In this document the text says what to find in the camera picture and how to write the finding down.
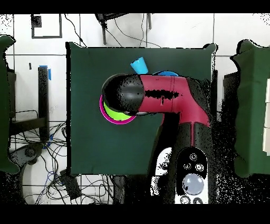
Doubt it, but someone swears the black power strip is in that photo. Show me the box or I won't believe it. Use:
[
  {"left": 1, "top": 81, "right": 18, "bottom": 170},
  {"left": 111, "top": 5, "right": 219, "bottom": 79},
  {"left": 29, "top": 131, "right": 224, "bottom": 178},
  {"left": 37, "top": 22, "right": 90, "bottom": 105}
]
[{"left": 60, "top": 170, "right": 82, "bottom": 200}]

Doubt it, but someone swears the pink bowl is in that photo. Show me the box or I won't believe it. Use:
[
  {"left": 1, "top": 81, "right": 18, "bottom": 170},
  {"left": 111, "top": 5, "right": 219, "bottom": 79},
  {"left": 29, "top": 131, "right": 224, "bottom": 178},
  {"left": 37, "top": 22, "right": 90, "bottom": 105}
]
[{"left": 99, "top": 94, "right": 138, "bottom": 125}]

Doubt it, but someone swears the dark green table cloth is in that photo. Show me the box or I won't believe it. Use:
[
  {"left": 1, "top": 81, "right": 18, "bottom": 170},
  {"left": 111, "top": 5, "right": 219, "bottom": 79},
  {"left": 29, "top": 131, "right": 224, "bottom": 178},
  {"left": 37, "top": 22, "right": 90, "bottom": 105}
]
[{"left": 65, "top": 41, "right": 218, "bottom": 176}]

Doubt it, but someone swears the black metal frame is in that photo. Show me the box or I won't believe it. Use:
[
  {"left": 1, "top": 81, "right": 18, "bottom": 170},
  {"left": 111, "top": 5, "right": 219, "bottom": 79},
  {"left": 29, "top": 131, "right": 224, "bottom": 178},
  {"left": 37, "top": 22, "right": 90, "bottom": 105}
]
[{"left": 9, "top": 66, "right": 51, "bottom": 142}]

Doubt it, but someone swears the light blue bowl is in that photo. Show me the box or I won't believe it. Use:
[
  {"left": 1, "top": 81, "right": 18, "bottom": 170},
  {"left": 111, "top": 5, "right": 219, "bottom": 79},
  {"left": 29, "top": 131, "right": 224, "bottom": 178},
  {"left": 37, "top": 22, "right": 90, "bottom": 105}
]
[{"left": 152, "top": 71, "right": 179, "bottom": 77}]

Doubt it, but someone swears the green cloth side table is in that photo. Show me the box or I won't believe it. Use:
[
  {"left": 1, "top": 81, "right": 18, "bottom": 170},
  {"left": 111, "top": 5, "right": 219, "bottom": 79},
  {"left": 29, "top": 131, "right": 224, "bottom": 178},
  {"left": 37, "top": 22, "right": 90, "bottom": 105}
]
[
  {"left": 0, "top": 34, "right": 21, "bottom": 175},
  {"left": 229, "top": 40, "right": 270, "bottom": 178}
]

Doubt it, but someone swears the black tripod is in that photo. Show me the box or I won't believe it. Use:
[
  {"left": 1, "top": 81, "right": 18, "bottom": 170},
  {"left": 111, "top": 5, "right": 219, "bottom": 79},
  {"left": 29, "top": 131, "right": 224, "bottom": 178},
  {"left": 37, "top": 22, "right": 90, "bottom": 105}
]
[{"left": 94, "top": 13, "right": 152, "bottom": 45}]

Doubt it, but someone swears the light blue cup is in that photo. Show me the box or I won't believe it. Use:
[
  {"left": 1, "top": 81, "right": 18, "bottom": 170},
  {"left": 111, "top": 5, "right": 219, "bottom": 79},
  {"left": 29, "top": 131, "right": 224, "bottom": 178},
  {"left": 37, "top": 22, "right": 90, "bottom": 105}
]
[{"left": 130, "top": 56, "right": 149, "bottom": 75}]

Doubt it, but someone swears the black grey floor device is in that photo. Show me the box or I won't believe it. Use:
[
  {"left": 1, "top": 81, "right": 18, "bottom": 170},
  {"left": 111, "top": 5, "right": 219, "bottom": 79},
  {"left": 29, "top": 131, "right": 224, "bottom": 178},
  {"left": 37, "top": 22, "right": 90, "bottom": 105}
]
[{"left": 9, "top": 143, "right": 44, "bottom": 167}]

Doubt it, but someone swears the lime green bowl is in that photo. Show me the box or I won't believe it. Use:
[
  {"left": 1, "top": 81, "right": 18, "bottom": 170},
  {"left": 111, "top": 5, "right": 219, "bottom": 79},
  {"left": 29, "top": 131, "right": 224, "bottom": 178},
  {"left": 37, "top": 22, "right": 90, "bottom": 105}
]
[{"left": 103, "top": 101, "right": 132, "bottom": 122}]

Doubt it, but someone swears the tangle of cables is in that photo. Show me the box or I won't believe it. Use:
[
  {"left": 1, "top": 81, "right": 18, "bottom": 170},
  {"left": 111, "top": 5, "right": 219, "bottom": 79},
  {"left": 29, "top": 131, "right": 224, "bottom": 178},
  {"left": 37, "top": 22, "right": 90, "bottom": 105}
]
[{"left": 10, "top": 122, "right": 114, "bottom": 204}]

